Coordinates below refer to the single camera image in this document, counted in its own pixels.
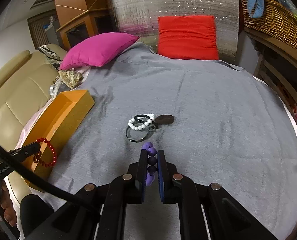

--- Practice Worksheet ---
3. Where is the red bead bracelet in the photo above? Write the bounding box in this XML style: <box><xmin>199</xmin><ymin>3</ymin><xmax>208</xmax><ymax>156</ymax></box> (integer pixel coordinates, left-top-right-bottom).
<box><xmin>33</xmin><ymin>137</ymin><xmax>58</xmax><ymax>168</ymax></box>

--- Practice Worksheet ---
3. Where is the purple bead bracelet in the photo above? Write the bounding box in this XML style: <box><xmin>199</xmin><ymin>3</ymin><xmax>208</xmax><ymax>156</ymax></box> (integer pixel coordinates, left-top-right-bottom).
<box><xmin>142</xmin><ymin>141</ymin><xmax>158</xmax><ymax>187</ymax></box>

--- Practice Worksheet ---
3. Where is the dark brown oval case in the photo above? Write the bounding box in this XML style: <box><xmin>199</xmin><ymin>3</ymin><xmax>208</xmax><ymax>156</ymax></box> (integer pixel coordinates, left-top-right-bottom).
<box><xmin>154</xmin><ymin>114</ymin><xmax>174</xmax><ymax>125</ymax></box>

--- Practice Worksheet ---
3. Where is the white bead bracelet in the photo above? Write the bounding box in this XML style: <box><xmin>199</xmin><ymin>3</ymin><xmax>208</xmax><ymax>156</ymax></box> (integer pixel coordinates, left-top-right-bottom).
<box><xmin>127</xmin><ymin>113</ymin><xmax>156</xmax><ymax>132</ymax></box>

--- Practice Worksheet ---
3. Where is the left hand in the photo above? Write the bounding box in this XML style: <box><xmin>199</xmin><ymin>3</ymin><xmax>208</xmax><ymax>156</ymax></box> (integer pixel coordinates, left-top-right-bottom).
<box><xmin>0</xmin><ymin>180</ymin><xmax>17</xmax><ymax>227</ymax></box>

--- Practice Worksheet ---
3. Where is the orange cardboard box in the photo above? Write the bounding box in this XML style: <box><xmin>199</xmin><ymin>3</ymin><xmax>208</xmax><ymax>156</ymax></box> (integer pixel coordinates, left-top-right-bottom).
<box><xmin>23</xmin><ymin>89</ymin><xmax>95</xmax><ymax>181</ymax></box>

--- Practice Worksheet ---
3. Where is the grey metal bangle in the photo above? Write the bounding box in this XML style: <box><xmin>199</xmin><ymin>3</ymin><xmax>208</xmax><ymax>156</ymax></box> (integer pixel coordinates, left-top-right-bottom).
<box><xmin>125</xmin><ymin>125</ymin><xmax>155</xmax><ymax>142</ymax></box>

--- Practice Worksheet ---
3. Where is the beige leather sofa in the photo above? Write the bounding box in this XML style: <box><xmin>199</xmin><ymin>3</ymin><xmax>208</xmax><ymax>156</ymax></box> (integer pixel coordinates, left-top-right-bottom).
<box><xmin>0</xmin><ymin>43</ymin><xmax>68</xmax><ymax>205</ymax></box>

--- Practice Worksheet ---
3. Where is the grey bed blanket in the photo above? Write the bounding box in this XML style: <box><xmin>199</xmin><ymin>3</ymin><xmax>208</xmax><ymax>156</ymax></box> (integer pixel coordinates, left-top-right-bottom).
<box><xmin>49</xmin><ymin>43</ymin><xmax>297</xmax><ymax>239</ymax></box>

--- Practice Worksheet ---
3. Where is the patterned cloth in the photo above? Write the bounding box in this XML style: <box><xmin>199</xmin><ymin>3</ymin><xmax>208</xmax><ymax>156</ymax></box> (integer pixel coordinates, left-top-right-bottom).
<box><xmin>37</xmin><ymin>45</ymin><xmax>84</xmax><ymax>99</ymax></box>

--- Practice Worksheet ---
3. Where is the pink pillow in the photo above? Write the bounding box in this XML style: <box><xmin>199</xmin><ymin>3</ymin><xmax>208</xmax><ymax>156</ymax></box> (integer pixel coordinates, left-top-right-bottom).
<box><xmin>60</xmin><ymin>33</ymin><xmax>139</xmax><ymax>70</ymax></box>

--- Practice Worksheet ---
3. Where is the red pillow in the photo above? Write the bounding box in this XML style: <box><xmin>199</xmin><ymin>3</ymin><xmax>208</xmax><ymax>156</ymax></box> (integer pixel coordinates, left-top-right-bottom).
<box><xmin>157</xmin><ymin>15</ymin><xmax>219</xmax><ymax>60</ymax></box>

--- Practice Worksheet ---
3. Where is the wooden cabinet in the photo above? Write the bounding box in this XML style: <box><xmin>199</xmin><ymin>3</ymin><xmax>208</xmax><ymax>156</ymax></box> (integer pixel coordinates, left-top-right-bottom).
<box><xmin>55</xmin><ymin>0</ymin><xmax>115</xmax><ymax>50</ymax></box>

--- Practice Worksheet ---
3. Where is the wooden shelf unit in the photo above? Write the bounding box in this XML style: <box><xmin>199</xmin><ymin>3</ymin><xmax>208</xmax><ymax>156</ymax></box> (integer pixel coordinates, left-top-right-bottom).
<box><xmin>244</xmin><ymin>27</ymin><xmax>297</xmax><ymax>124</ymax></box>

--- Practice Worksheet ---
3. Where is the silver foil headboard panel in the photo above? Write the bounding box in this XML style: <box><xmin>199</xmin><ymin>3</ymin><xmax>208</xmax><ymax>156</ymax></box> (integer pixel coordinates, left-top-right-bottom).
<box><xmin>109</xmin><ymin>0</ymin><xmax>239</xmax><ymax>62</ymax></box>

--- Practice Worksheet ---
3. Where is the wicker basket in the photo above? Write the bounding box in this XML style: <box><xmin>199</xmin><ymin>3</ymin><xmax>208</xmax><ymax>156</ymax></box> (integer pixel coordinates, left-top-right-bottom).
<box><xmin>240</xmin><ymin>0</ymin><xmax>297</xmax><ymax>50</ymax></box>

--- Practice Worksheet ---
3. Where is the black cable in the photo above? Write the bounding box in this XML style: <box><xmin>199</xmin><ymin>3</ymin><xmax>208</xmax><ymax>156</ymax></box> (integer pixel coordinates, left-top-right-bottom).
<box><xmin>0</xmin><ymin>135</ymin><xmax>87</xmax><ymax>203</ymax></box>

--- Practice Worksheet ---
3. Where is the black hair tie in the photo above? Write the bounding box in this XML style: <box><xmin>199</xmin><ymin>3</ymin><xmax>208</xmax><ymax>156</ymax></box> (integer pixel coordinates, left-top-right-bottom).
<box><xmin>134</xmin><ymin>114</ymin><xmax>159</xmax><ymax>131</ymax></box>

